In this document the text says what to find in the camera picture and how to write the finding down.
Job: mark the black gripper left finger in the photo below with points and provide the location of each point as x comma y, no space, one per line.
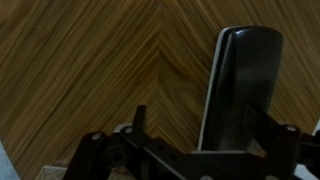
139,119

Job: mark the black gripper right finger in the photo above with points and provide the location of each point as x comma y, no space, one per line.
261,127

